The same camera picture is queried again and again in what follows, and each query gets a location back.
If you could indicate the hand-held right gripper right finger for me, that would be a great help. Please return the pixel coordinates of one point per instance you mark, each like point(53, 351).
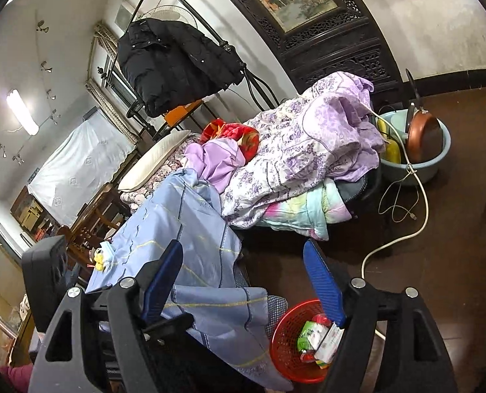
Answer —
point(323, 282)

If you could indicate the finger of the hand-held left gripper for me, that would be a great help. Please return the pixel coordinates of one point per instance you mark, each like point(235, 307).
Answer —
point(169, 326)

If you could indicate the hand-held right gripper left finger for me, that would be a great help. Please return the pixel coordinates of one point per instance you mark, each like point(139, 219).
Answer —
point(161, 282)

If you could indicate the green snack packet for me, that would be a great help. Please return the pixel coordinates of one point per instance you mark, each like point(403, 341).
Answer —
point(307, 333)

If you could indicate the red plastic basket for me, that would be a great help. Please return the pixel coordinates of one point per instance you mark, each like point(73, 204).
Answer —
point(286, 339)

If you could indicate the person's left forearm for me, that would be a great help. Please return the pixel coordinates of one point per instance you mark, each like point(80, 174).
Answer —
point(18, 378)

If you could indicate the wooden cabinet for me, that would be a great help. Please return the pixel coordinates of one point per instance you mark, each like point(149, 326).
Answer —
point(1, 319)

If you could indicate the wooden shelf with boxes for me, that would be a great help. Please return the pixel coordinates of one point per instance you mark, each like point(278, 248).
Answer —
point(32, 213)

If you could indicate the pastel tie-dye quilt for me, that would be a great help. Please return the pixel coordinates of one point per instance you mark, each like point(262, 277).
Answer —
point(304, 213)

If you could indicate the blue plaid bedsheet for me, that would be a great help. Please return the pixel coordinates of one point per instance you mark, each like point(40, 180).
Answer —
point(202, 221)

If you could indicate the wooden chair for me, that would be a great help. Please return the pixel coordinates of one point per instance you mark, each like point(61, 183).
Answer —
point(99, 213)

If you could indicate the dark floral quilt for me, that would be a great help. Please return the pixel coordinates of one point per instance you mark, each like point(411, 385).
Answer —
point(161, 180)

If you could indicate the white cloth cover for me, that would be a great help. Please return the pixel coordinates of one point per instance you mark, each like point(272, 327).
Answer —
point(79, 168)

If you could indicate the cream pillow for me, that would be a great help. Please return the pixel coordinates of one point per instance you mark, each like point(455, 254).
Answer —
point(153, 163)

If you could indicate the purple garment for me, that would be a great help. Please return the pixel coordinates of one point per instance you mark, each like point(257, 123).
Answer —
point(214, 159)

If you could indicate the white purple floral quilt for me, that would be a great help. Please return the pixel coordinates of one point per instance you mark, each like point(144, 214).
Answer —
point(304, 143)

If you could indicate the yellow bottle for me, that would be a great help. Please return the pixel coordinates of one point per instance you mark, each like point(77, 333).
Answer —
point(390, 147)

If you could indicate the light blue plastic basin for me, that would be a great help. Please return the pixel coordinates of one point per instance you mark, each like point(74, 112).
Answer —
point(431, 163)

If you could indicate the fluorescent ceiling lamp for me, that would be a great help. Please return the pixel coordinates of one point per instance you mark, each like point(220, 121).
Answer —
point(22, 112)

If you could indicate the orange flat box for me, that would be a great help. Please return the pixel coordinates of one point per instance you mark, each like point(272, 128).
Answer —
point(181, 114)

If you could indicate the copper frying pan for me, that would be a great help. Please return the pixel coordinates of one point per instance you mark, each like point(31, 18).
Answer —
point(425, 135)

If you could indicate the ceiling spot lights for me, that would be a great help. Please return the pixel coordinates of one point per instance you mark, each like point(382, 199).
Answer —
point(48, 86)

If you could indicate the striped curtain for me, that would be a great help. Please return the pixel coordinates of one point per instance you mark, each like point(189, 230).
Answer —
point(104, 73)

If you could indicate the black padded jacket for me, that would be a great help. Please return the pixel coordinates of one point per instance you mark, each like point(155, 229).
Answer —
point(173, 61)

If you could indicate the carved wooden framed painting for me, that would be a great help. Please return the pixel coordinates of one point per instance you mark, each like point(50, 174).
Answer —
point(308, 16)

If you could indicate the standing fan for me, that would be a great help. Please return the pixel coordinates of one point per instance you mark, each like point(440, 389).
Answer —
point(161, 12)

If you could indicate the black metal bed frame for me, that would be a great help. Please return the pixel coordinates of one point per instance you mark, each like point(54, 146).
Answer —
point(251, 77)

